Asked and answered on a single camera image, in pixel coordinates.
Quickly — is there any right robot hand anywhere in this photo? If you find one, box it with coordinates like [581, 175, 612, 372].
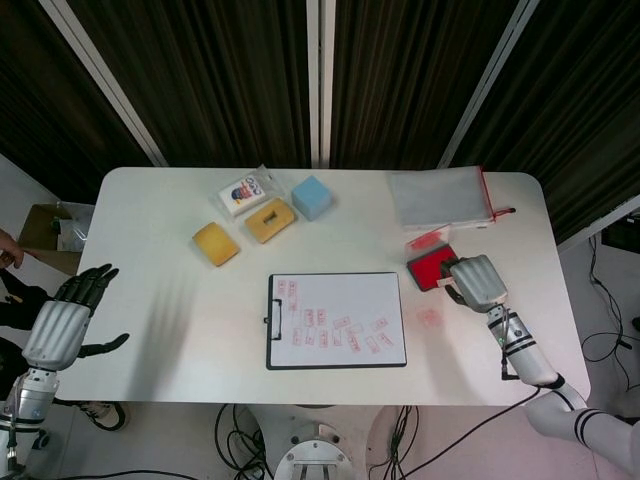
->
[439, 254, 509, 309]

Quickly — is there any bystander bare hand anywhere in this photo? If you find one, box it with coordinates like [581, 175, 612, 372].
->
[0, 228, 25, 270]

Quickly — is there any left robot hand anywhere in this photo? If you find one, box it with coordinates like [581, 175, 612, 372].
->
[21, 264, 131, 372]

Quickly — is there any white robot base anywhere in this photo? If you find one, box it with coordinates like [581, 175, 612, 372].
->
[272, 421, 365, 480]

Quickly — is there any open cardboard box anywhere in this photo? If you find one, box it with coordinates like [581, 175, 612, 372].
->
[16, 202, 94, 277]

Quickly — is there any bystander black garment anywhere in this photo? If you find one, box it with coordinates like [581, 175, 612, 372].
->
[0, 267, 56, 332]

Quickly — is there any red ink pad tray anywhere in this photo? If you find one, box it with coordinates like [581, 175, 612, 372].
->
[405, 244, 459, 293]

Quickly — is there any clear ink pad lid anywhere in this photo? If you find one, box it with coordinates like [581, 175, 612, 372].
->
[405, 225, 454, 254]

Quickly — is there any mesh zip pouch red trim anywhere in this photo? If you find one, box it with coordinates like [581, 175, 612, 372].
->
[387, 165, 519, 233]

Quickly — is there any white black sneaker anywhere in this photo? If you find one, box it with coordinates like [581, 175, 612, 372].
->
[74, 399, 127, 431]

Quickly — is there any white paper with red stamps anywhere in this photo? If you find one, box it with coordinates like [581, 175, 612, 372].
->
[272, 274, 405, 366]

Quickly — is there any plain yellow sponge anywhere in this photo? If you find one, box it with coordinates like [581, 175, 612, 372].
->
[191, 221, 242, 269]

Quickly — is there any blue foam cube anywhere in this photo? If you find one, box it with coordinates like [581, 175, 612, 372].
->
[290, 175, 334, 223]

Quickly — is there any black clipboard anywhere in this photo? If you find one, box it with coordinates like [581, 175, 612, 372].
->
[263, 271, 408, 372]

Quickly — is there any yellow sponge with hole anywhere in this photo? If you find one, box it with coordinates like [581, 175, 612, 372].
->
[244, 197, 299, 245]

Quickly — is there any packaged card box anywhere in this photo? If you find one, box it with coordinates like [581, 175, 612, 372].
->
[213, 164, 286, 219]

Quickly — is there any white partition foot rail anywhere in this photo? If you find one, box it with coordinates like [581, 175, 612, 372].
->
[556, 197, 640, 252]

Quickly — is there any black floor cable bundle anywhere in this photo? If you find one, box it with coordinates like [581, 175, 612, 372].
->
[579, 230, 640, 364]
[213, 403, 274, 480]
[366, 403, 422, 480]

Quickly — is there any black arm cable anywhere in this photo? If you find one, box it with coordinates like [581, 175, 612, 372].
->
[367, 383, 545, 475]

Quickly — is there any white partition post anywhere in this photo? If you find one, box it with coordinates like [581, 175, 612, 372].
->
[438, 0, 540, 169]
[305, 0, 337, 169]
[38, 0, 170, 167]

